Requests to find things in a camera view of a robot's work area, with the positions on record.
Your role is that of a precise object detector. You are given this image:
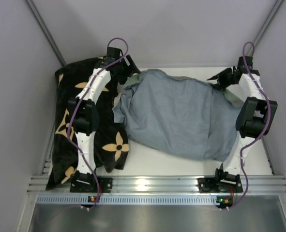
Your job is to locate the white pillow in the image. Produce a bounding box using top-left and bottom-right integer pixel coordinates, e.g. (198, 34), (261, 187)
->
(223, 89), (244, 108)

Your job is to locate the blue pillow cover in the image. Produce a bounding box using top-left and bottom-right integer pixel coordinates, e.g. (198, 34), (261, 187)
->
(113, 69), (240, 162)

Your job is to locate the patchwork green beige pillowcase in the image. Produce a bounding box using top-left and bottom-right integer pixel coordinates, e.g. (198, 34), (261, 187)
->
(113, 74), (141, 106)

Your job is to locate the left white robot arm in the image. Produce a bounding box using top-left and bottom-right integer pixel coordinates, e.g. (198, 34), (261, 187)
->
(68, 47), (140, 193)

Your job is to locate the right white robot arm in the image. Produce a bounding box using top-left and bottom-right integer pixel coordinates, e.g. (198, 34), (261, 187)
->
(200, 56), (278, 193)

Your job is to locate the black floral pillow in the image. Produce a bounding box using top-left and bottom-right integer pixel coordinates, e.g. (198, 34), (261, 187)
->
(45, 57), (130, 190)

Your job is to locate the right corner aluminium profile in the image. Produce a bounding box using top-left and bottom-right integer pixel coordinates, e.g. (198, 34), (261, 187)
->
(242, 0), (285, 56)

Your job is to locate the corner aluminium profile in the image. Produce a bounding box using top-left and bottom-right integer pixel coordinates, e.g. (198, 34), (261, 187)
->
(242, 0), (285, 56)
(24, 0), (66, 66)

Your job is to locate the left corner aluminium profile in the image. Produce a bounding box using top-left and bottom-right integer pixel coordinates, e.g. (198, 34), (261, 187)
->
(24, 0), (66, 66)

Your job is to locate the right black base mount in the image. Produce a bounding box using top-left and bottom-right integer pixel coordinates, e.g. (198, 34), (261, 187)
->
(198, 177), (243, 193)

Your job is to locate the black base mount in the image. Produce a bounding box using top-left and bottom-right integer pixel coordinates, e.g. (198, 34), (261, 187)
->
(198, 177), (243, 193)
(70, 177), (113, 193)

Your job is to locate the aluminium mounting rail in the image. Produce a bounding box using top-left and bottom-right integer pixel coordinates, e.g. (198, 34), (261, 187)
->
(27, 175), (286, 195)

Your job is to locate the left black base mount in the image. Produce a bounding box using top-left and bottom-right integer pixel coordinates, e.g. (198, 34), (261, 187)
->
(70, 177), (113, 193)

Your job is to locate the grey slotted cable duct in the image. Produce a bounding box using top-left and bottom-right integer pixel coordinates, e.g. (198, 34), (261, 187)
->
(36, 195), (233, 206)

